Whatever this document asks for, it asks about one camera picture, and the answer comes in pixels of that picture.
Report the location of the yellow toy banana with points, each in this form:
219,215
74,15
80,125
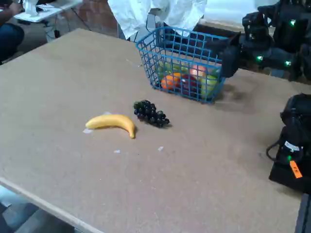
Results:
109,120

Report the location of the wooden bench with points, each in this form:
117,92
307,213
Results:
218,25

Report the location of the yellow green toy pear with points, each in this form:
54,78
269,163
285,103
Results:
210,83

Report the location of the pink red toy apple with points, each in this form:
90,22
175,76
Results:
198,71

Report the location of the red toy pomegranate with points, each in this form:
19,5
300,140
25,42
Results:
188,83

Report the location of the round green toy fruit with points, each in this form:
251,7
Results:
181,69
164,69

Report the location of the orange toy fruit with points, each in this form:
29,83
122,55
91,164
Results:
168,82

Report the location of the thin white tape strip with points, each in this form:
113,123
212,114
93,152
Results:
133,62

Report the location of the black toy grapes bunch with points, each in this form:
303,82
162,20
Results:
148,114

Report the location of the white crumpled cloth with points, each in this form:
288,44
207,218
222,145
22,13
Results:
131,14

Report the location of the orange label tag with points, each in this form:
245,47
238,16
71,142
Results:
296,170

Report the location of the white folding table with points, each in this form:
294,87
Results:
48,11

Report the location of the white crumpled paper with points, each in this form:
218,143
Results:
30,8

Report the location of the person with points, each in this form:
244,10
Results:
9,38

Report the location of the black metal frame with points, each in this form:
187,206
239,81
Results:
303,213

